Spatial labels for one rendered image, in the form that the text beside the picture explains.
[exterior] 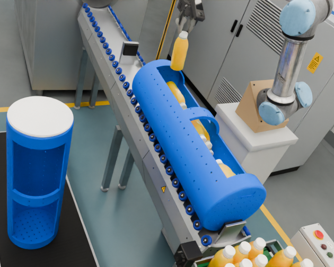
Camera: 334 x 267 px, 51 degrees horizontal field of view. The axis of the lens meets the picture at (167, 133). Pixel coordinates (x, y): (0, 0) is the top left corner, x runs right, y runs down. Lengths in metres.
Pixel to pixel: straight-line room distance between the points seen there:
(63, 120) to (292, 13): 1.03
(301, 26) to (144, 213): 1.81
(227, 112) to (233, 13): 1.90
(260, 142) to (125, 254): 1.22
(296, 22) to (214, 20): 2.51
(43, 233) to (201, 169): 1.22
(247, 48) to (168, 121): 1.96
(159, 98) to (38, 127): 0.55
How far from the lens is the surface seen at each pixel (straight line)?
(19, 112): 1.67
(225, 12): 3.70
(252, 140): 1.72
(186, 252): 1.36
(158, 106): 1.66
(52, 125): 1.62
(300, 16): 1.34
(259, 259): 1.36
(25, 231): 2.31
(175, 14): 2.48
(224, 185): 1.34
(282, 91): 1.51
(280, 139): 1.84
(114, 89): 2.21
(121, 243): 2.51
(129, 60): 2.36
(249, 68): 3.39
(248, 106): 1.78
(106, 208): 2.64
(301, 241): 1.57
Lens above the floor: 2.10
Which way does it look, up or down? 38 degrees down
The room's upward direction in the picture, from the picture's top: 20 degrees clockwise
